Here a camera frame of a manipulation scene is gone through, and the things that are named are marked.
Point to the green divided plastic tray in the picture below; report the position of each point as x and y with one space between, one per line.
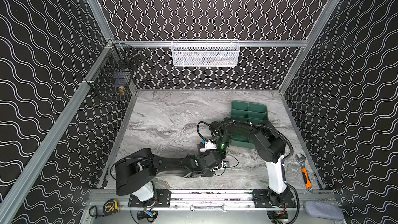
247 112

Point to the yellow tape measure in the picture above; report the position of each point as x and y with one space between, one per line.
110 207

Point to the white mesh wall basket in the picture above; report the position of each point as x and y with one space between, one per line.
205 53

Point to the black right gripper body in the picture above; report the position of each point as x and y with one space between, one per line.
214 136

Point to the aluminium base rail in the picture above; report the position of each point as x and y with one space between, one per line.
225 200

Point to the orange handled tool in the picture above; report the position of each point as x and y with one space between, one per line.
300 158

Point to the grey cloth pad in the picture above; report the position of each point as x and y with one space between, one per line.
323 210

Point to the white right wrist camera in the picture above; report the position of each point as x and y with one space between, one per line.
209 145

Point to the purple striped sock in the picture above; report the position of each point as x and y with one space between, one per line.
202 149

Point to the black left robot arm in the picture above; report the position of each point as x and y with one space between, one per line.
141 167

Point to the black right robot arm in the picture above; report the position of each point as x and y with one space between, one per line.
271 145

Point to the black wire wall basket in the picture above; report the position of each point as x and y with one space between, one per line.
114 77

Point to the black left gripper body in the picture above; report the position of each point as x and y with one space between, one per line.
216 160

